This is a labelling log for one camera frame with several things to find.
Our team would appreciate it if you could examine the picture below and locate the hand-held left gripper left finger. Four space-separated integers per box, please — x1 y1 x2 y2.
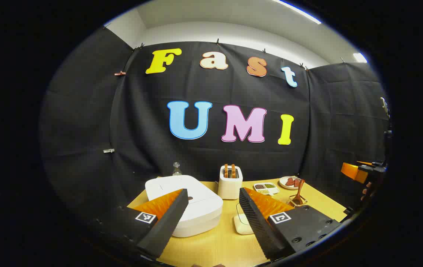
89 188 190 260

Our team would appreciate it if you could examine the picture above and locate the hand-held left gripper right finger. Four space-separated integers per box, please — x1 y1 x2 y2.
239 187 345 261

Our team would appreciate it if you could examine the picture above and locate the clear plastic rice box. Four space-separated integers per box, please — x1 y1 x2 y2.
233 202 256 235

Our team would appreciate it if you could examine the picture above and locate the white rice cooker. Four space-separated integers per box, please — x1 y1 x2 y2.
145 175 224 238

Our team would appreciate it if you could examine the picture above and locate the metal wire chopstick holder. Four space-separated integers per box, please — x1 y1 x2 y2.
286 195 307 207

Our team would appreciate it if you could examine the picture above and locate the brown wooden spoon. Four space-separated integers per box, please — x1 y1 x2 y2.
292 179 305 205

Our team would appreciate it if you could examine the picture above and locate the white divided dish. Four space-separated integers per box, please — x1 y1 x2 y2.
253 182 279 196

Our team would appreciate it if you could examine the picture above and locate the white toaster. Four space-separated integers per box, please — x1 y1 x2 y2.
218 165 243 200

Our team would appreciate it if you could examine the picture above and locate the round white plate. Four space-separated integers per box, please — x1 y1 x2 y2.
279 176 304 190

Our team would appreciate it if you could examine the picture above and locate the black backdrop cloth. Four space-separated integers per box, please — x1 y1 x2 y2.
39 27 392 223

